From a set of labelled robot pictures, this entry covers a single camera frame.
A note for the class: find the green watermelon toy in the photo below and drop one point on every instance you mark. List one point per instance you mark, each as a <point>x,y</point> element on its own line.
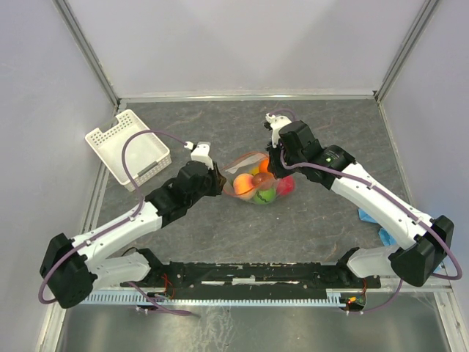
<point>263,197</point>

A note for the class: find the white plastic basket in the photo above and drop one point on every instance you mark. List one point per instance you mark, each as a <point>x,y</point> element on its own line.
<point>145,156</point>

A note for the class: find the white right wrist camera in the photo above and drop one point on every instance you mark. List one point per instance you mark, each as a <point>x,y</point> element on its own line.
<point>275,123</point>

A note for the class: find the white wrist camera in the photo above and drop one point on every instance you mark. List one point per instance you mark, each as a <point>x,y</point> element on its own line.
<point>275,123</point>
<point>200,152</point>

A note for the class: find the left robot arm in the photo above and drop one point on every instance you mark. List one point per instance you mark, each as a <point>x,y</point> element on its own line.
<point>73,267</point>

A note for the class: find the light blue cable duct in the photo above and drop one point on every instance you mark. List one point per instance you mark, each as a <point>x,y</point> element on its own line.
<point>134,298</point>

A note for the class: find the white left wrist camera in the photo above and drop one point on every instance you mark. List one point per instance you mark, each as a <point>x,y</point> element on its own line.
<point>200,152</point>

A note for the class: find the orange toy fruit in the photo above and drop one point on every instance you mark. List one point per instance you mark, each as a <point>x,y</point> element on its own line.
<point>263,166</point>

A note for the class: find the blue patterned cloth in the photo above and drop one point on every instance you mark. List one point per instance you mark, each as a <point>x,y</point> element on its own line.
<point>386,238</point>

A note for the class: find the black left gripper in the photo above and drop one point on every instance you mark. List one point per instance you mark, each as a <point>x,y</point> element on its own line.
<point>218,181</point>

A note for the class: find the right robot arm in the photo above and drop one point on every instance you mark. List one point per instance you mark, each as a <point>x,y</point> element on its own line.
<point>422,242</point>

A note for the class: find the red apple toy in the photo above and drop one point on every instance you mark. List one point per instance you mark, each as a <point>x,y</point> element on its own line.
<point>285,186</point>

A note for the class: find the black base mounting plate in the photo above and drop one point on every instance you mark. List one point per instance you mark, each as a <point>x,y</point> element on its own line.
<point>254,280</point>

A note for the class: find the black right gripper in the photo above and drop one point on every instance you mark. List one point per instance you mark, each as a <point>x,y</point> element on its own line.
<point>272,153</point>

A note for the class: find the brown toy fruit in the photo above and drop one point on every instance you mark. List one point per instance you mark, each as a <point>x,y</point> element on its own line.
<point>262,181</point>

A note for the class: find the yellow lemon toy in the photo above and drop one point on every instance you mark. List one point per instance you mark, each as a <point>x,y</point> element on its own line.
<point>253,170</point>

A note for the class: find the peach toy fruit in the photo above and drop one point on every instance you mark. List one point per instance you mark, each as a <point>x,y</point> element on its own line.
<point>243,185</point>

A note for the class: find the clear zip top bag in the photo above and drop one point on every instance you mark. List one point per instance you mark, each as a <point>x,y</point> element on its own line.
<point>244,164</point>

